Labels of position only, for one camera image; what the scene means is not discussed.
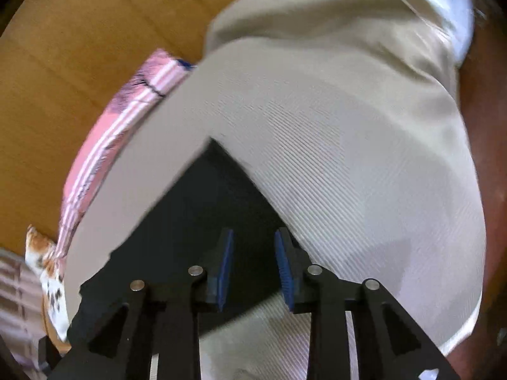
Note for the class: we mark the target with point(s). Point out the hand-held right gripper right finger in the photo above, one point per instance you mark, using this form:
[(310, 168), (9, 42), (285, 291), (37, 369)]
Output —
[(284, 273)]

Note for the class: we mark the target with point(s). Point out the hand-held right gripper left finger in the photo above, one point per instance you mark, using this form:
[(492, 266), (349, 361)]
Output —
[(225, 273)]

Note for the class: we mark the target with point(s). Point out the black pants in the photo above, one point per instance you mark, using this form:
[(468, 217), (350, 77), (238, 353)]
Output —
[(214, 206)]

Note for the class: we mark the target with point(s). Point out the beige woven bed mat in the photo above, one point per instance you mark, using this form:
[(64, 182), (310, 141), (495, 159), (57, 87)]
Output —
[(336, 146)]

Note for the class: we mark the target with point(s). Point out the floral pillow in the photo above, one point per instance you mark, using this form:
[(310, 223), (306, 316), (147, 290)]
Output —
[(43, 261)]

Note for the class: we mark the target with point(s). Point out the pink striped blanket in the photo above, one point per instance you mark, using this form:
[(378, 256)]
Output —
[(103, 134)]

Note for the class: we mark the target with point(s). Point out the pink beige curtain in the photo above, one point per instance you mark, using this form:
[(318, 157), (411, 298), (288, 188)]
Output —
[(16, 304)]

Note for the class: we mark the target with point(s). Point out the wooden headboard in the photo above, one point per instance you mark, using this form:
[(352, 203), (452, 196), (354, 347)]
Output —
[(79, 47)]

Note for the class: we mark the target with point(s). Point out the white cloth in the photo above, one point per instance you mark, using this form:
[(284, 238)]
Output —
[(459, 27)]

